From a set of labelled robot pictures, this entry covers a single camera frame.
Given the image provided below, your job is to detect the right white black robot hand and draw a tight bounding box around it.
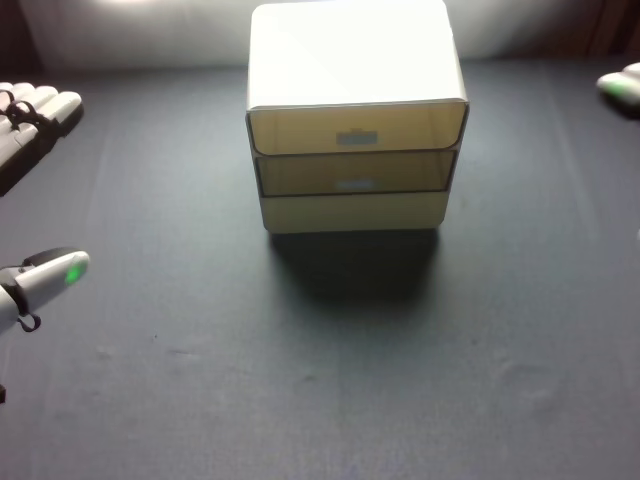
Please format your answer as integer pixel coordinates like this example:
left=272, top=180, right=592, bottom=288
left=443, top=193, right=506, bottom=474
left=595, top=62, right=640, bottom=120

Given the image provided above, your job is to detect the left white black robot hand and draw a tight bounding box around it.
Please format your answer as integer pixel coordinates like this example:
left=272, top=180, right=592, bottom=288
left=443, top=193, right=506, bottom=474
left=0, top=81, right=85, bottom=197

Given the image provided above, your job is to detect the clear acrylic box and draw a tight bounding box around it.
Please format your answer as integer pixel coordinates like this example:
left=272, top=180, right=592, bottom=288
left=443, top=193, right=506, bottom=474
left=247, top=101, right=468, bottom=154

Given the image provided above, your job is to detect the cream drawer cabinet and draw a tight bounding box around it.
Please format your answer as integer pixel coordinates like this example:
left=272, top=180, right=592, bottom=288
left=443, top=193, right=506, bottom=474
left=245, top=0, right=470, bottom=235

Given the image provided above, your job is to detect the grey table cloth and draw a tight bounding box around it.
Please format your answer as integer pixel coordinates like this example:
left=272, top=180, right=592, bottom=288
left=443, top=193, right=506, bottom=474
left=0, top=55, right=640, bottom=480

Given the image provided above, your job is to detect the thin black cable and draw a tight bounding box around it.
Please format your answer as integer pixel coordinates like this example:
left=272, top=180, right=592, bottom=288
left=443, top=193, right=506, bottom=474
left=16, top=309, right=43, bottom=334

